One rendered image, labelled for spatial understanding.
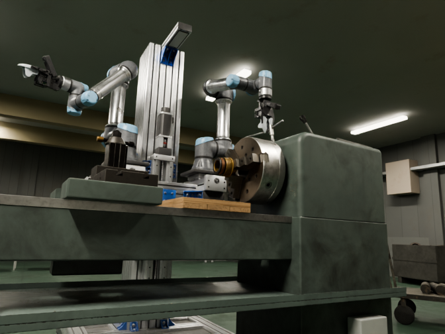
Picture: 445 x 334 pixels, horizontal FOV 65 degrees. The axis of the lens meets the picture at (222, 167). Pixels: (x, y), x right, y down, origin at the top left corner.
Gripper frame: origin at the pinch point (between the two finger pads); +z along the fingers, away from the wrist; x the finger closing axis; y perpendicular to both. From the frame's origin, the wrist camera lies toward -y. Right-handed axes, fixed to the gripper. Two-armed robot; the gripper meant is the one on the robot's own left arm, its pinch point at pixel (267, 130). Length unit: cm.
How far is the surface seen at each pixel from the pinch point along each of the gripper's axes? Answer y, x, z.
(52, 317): -42, 102, 79
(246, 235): -29, 33, 57
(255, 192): -22.0, 23.6, 38.0
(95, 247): -29, 90, 62
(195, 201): -30, 57, 45
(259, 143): -24.0, 23.3, 16.1
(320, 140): -34.1, -4.4, 12.0
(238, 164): -18.3, 30.6, 25.8
